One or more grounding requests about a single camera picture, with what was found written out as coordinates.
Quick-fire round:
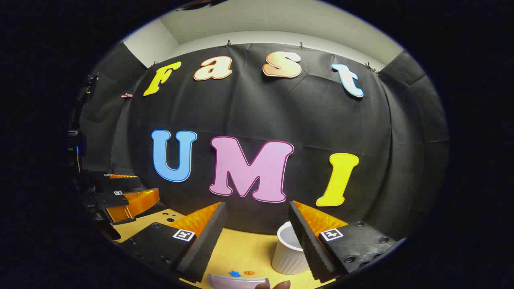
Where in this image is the yellow wooden desktop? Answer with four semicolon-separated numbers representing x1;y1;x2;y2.
110;209;350;289

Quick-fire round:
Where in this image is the white ribbed garbage bin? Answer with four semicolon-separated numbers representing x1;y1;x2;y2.
271;221;312;275

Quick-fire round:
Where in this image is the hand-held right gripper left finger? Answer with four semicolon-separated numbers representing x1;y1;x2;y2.
118;201;228;283

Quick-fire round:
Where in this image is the light purple dustpan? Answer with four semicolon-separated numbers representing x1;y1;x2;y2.
207;274;271;289

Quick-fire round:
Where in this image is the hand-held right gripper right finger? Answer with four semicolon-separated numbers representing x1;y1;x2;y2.
288;200;407;283

